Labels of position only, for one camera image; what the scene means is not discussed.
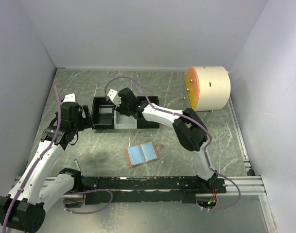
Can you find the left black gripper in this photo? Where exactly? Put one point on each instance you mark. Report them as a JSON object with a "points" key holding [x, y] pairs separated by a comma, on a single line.
{"points": [[85, 122]]}

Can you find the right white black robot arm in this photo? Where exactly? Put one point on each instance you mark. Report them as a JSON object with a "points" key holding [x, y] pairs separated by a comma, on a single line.
{"points": [[190, 131]]}

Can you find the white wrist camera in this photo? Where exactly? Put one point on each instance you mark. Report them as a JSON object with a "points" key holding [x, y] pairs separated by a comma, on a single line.
{"points": [[69, 98], [114, 97]]}

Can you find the cream cylinder with orange lid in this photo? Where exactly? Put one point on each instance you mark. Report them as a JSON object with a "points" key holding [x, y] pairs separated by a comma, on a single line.
{"points": [[208, 88]]}

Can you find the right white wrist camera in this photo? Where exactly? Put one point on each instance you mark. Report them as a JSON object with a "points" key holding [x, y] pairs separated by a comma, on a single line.
{"points": [[114, 97]]}

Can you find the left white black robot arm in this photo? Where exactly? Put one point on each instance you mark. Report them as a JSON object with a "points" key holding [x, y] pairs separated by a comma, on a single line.
{"points": [[25, 206]]}

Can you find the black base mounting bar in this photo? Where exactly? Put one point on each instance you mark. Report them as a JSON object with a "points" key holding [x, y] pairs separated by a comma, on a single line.
{"points": [[148, 189]]}

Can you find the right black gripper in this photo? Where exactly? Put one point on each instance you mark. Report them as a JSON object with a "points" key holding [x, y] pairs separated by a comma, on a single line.
{"points": [[120, 109]]}

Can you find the orange leather card holder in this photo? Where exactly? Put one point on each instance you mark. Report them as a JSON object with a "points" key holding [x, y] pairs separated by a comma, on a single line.
{"points": [[142, 154]]}

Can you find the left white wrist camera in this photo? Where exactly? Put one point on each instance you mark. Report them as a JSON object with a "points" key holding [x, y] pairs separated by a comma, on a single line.
{"points": [[69, 98]]}

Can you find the black white three-compartment tray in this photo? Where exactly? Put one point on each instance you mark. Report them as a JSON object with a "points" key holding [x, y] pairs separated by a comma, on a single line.
{"points": [[116, 120]]}

